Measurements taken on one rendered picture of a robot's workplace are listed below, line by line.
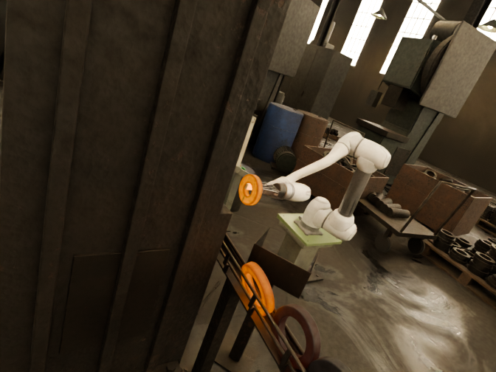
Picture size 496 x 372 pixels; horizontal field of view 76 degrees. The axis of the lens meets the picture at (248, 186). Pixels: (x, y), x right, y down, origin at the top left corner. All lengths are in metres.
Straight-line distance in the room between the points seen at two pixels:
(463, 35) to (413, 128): 1.66
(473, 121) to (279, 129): 9.63
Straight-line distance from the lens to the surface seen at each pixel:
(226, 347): 1.91
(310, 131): 5.32
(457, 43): 6.36
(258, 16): 0.96
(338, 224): 2.33
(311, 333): 1.03
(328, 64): 6.39
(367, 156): 2.06
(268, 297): 1.10
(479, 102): 13.75
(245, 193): 1.60
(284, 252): 2.61
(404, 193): 5.24
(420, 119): 6.85
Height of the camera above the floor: 1.41
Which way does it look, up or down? 21 degrees down
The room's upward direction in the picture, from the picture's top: 20 degrees clockwise
